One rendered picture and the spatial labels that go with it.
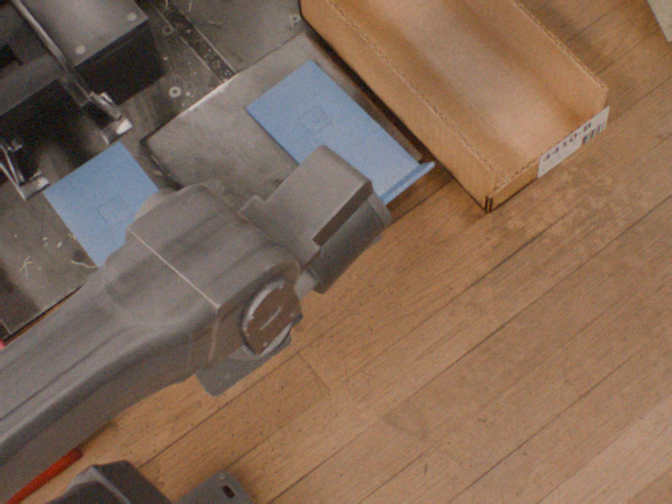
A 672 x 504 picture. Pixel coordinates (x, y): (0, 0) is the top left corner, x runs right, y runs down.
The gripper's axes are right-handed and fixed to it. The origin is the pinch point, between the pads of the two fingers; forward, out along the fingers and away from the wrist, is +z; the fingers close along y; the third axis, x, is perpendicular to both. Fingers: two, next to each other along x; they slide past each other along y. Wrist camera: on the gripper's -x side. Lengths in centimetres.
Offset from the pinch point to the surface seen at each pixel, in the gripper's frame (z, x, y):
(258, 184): 11.5, -11.6, 2.9
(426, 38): 14.0, -31.5, 5.0
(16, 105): 13.9, 0.6, 18.7
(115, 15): 14.6, -10.1, 20.6
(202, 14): 22.3, -18.3, 17.3
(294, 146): 11.5, -15.8, 3.8
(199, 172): 13.6, -8.6, 6.3
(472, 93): 10.5, -30.9, -0.7
